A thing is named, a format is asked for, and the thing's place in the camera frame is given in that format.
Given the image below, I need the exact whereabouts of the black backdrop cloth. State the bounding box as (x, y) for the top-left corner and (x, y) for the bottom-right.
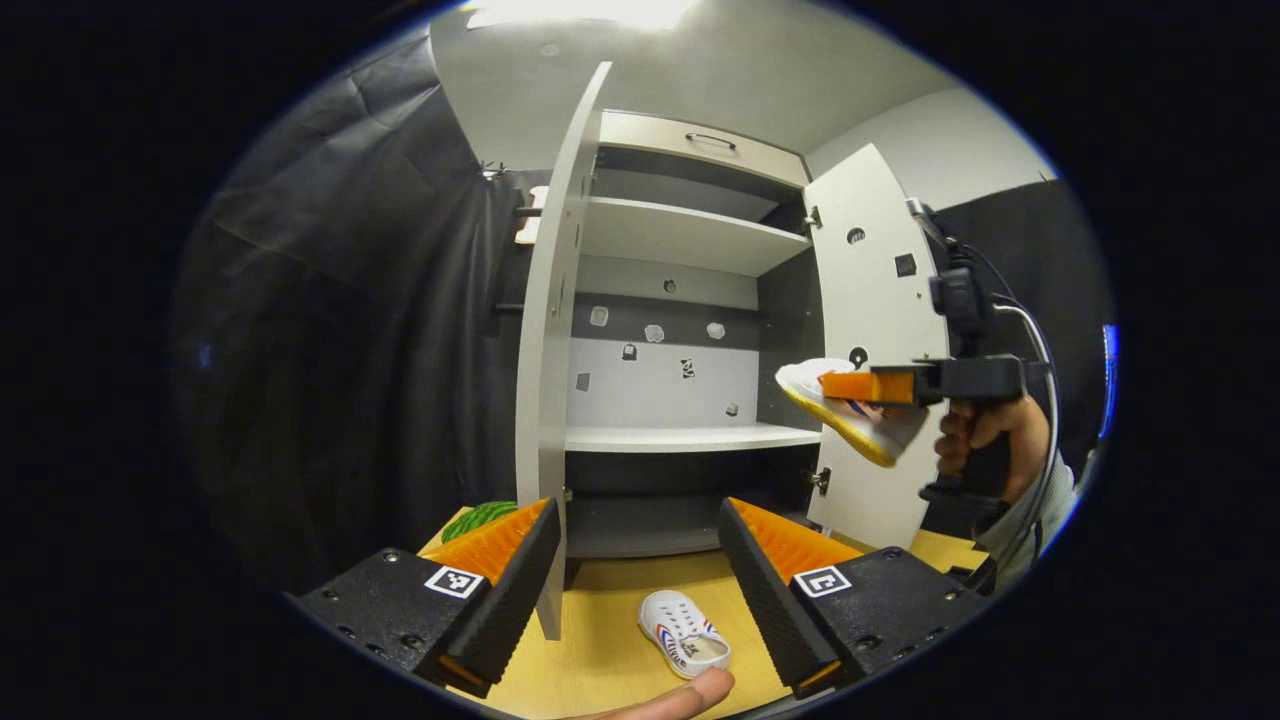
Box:
(170, 25), (1116, 591)

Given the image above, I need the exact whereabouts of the white shoe cabinet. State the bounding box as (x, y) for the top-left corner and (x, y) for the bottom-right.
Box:
(560, 108), (831, 561)

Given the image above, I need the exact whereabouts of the white sneaker shoe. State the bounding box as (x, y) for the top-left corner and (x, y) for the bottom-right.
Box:
(775, 357), (931, 469)
(638, 590), (733, 681)

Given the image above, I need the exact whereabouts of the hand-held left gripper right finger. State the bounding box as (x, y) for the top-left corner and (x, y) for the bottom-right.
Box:
(717, 496), (991, 701)

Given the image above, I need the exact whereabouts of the white shoe cabinet door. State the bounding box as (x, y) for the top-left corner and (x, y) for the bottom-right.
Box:
(513, 60), (614, 641)
(803, 143), (951, 551)

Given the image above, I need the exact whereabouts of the white cabinet drawer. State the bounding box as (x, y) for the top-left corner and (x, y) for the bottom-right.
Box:
(598, 108), (809, 189)

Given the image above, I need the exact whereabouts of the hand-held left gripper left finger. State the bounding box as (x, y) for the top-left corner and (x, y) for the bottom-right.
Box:
(290, 497), (563, 699)

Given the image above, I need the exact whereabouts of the ceiling light panel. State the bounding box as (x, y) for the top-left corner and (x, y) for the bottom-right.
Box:
(465, 0), (701, 31)

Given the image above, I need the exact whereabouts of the watermelon slice toy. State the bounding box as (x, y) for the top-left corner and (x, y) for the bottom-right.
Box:
(441, 500), (521, 546)

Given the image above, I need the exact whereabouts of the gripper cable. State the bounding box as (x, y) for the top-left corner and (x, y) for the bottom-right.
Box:
(988, 245), (1061, 571)

